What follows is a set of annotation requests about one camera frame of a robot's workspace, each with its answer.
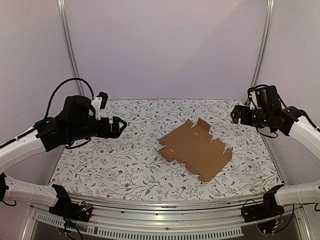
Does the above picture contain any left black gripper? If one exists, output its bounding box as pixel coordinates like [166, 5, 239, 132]
[68, 115, 127, 142]

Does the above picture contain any brown cardboard box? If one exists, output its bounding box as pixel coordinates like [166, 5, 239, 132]
[158, 118, 233, 182]

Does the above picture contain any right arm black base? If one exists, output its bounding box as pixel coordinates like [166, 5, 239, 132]
[241, 184, 285, 223]

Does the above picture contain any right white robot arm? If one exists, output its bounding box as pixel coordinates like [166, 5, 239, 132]
[230, 84, 320, 218]

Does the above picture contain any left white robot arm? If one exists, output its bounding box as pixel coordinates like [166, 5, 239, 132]
[0, 92, 127, 217]

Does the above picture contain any floral patterned table mat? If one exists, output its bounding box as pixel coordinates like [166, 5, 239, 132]
[50, 99, 283, 202]

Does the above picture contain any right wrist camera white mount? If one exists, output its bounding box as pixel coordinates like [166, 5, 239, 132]
[247, 87, 258, 110]

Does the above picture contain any left black braided cable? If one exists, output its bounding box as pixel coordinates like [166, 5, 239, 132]
[43, 77, 95, 121]

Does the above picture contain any aluminium front rail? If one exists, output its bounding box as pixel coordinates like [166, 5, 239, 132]
[19, 193, 311, 240]

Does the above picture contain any right aluminium frame post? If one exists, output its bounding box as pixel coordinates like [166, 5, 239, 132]
[249, 0, 275, 88]

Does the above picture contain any aluminium frame post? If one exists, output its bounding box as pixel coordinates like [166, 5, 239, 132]
[56, 0, 85, 96]
[249, 0, 275, 88]

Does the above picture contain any left aluminium frame post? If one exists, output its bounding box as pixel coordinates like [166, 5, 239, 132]
[56, 0, 85, 96]

